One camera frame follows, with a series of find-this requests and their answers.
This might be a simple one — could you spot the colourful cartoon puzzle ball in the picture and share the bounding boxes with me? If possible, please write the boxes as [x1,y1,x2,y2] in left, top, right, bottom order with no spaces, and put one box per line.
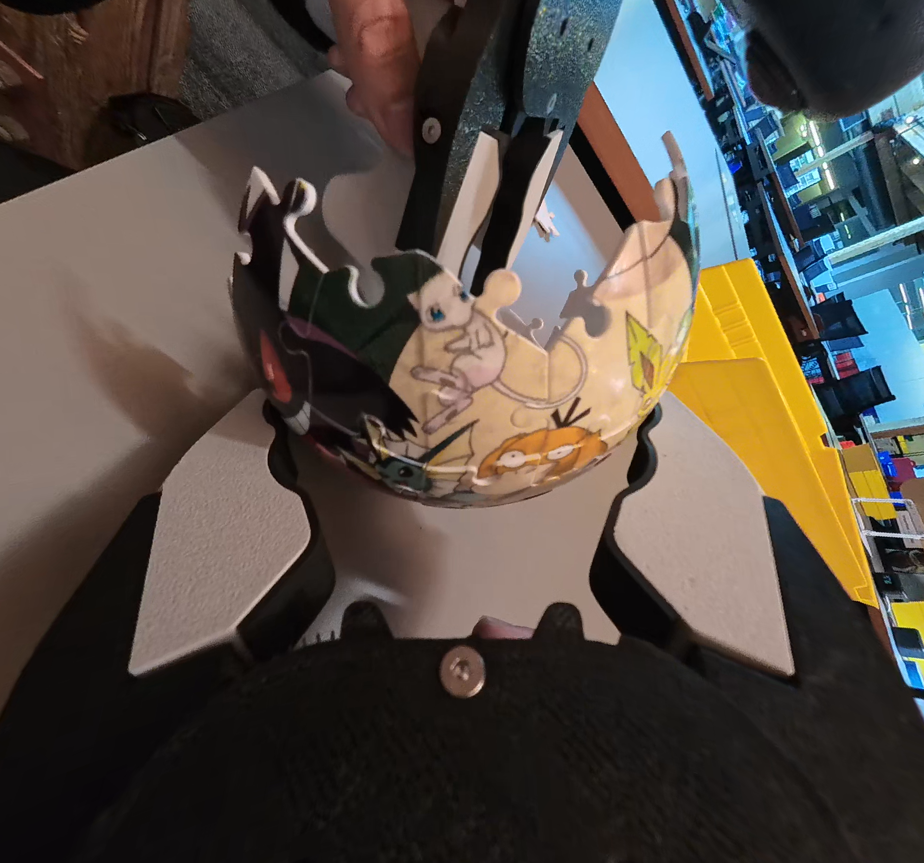
[230,130,701,512]

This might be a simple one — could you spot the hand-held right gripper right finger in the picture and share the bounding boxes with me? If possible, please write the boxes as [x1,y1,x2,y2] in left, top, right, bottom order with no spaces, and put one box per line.
[590,404,797,678]

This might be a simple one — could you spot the person's left hand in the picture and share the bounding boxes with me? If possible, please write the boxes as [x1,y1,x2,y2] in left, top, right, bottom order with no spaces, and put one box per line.
[302,0,464,160]

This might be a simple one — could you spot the brown wooden cabinet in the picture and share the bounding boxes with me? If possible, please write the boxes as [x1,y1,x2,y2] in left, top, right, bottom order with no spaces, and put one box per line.
[0,0,202,172]

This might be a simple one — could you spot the brown wooden post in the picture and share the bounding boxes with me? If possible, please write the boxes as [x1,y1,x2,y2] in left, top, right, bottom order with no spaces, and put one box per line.
[574,82,659,229]

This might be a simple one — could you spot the dark rounded object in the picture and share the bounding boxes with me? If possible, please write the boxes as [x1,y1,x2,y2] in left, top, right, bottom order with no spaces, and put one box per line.
[107,92,199,149]

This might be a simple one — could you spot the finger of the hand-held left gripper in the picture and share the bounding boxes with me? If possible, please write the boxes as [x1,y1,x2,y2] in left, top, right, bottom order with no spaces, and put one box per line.
[433,128,521,297]
[504,119,569,266]

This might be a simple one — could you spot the yellow plastic bin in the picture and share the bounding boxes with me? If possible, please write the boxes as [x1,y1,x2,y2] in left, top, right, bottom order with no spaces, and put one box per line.
[667,260,880,607]

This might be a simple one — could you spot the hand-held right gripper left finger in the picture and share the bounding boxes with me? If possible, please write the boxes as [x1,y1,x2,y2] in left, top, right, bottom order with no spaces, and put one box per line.
[128,401,336,676]

